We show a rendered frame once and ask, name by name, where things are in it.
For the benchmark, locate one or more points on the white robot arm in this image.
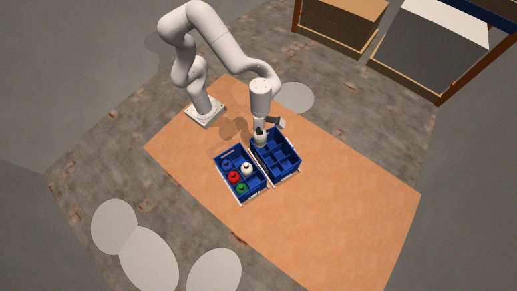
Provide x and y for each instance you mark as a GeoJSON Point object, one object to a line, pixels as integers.
{"type": "Point", "coordinates": [189, 67]}

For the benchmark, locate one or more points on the blue plastic crate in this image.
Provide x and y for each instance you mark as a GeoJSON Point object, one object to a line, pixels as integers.
{"type": "Point", "coordinates": [255, 182]}
{"type": "Point", "coordinates": [277, 157]}

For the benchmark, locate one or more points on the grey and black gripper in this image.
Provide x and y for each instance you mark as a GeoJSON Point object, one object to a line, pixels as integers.
{"type": "Point", "coordinates": [258, 124]}

